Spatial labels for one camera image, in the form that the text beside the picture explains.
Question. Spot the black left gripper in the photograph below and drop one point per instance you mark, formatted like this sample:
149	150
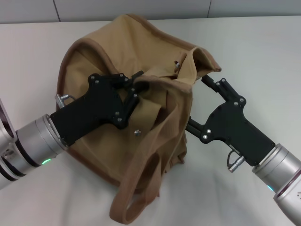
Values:
94	108

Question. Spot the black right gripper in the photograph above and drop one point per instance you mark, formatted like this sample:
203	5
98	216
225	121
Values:
232	127

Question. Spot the khaki canvas food bag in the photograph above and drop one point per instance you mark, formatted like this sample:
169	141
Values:
98	58

